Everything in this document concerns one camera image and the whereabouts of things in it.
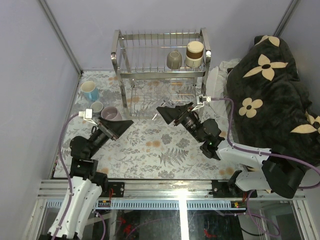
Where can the right aluminium frame post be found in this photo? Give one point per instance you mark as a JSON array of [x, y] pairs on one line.
[[286, 17]]

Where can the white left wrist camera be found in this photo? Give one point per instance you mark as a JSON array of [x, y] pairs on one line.
[[88, 116]]

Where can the left aluminium frame post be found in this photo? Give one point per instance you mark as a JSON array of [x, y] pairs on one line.
[[60, 36]]

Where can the aluminium frame post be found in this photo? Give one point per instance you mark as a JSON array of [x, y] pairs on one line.
[[286, 17], [60, 36]]

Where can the light blue mug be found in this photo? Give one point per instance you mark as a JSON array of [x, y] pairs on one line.
[[90, 91]]

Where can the grey-blue textured mug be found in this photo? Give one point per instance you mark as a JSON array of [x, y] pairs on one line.
[[97, 107]]

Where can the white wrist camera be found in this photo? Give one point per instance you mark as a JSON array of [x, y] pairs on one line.
[[200, 101], [88, 116]]

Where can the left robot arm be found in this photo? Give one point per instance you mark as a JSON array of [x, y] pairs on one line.
[[85, 183]]

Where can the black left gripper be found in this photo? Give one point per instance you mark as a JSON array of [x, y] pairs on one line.
[[113, 129]]

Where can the cream and brown mug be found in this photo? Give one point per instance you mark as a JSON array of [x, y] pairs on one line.
[[194, 54]]

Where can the black floral blanket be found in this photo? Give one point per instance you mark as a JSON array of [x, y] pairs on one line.
[[272, 108]]

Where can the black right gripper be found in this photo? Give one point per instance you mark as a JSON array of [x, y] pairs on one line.
[[178, 113]]

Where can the floral tablecloth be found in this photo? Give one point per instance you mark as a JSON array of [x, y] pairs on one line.
[[149, 149]]

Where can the pink ribbed mug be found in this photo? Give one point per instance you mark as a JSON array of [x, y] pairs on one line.
[[111, 113]]

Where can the olive grey mug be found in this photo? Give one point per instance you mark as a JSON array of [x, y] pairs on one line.
[[174, 60]]

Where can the white pillow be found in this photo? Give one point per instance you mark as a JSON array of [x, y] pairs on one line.
[[216, 86]]

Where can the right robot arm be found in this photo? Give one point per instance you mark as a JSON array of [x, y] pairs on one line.
[[279, 175]]

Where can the aluminium mounting rail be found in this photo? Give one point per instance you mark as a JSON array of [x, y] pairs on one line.
[[167, 194]]

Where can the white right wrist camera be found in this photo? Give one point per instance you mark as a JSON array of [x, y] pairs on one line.
[[200, 101]]

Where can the steel two-tier dish rack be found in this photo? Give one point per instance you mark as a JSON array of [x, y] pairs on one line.
[[139, 60]]

